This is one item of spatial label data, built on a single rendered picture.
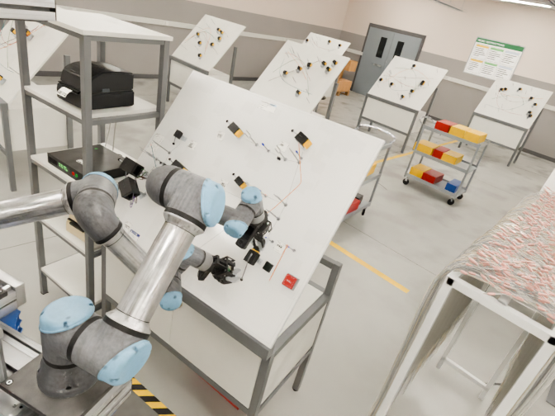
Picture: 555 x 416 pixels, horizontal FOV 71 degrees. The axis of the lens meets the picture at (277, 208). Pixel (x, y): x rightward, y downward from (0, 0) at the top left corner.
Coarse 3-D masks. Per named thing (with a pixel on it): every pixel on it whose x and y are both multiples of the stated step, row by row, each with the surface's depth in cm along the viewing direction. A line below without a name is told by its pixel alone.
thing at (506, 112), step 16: (496, 80) 902; (496, 96) 887; (512, 96) 872; (528, 96) 858; (544, 96) 844; (480, 112) 886; (496, 112) 871; (512, 112) 857; (528, 112) 838; (480, 128) 889; (496, 128) 867; (512, 128) 846; (528, 128) 831; (496, 144) 872; (512, 144) 853
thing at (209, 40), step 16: (208, 16) 733; (192, 32) 731; (208, 32) 695; (224, 32) 691; (240, 32) 672; (192, 48) 711; (208, 48) 691; (224, 48) 672; (176, 64) 720; (192, 64) 686; (208, 64) 671; (176, 80) 730; (224, 80) 700
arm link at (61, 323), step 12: (60, 300) 95; (72, 300) 95; (84, 300) 96; (48, 312) 91; (60, 312) 91; (72, 312) 92; (84, 312) 92; (48, 324) 88; (60, 324) 88; (72, 324) 89; (84, 324) 91; (48, 336) 89; (60, 336) 89; (72, 336) 89; (48, 348) 91; (60, 348) 89; (72, 348) 88; (48, 360) 93; (60, 360) 93
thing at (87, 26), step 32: (64, 32) 176; (96, 32) 172; (128, 32) 187; (160, 64) 210; (32, 96) 207; (160, 96) 217; (32, 128) 222; (32, 160) 228; (32, 192) 239; (64, 224) 242; (96, 256) 227; (64, 288) 252; (96, 288) 258
